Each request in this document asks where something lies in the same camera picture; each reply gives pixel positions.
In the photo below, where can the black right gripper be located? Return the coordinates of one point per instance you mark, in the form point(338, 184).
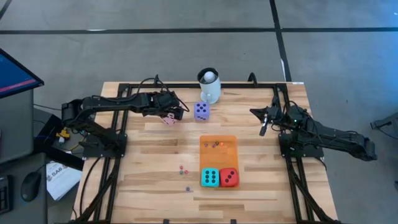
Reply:
point(275, 115)

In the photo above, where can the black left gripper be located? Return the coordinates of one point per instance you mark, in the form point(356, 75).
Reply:
point(168, 104)

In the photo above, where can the large red foam die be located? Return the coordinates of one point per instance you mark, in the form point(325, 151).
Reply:
point(224, 183)

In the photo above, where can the large teal foam die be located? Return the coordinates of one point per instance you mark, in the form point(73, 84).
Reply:
point(205, 183)

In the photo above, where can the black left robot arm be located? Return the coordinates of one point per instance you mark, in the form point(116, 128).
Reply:
point(109, 104)

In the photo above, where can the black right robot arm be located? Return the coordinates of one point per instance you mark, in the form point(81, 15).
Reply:
point(335, 137)

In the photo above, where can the large purple foam die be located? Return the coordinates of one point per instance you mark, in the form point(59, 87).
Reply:
point(201, 115)

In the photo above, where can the white cylindrical cup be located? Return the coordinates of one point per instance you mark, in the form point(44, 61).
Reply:
point(211, 91)

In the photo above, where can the white ball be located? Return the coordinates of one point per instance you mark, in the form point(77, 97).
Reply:
point(210, 76)

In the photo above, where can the orange translucent plastic bin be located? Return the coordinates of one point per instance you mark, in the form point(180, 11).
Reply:
point(217, 158)

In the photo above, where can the yellow connector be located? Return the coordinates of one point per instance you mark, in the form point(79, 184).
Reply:
point(63, 133)

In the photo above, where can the black equipment box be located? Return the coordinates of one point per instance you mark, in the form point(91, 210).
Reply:
point(46, 130)

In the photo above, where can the white printed paper booklet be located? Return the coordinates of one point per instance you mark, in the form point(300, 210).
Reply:
point(62, 183)

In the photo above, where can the grey computer case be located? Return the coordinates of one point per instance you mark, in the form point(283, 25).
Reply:
point(15, 124)

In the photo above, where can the computer monitor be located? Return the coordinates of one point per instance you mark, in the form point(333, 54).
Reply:
point(15, 74)

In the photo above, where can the black computer mouse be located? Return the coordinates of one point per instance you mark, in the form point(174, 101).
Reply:
point(30, 185)

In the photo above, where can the black keyboard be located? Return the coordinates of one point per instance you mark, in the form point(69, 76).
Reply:
point(5, 196)

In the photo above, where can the black frame clamp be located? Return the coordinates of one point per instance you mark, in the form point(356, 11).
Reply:
point(156, 79)
point(166, 221)
point(252, 79)
point(233, 221)

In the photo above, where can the black metal table frame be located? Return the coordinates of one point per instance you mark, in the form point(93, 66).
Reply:
point(236, 85)

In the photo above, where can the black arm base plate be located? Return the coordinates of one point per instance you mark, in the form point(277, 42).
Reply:
point(311, 152)
point(93, 152)

